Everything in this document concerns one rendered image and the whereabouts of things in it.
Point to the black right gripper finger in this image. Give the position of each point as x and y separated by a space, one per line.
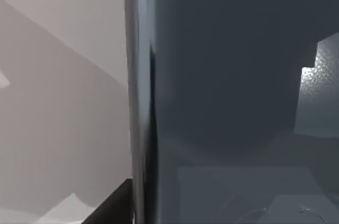
116 205

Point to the dark grey box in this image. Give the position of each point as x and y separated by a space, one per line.
233 97

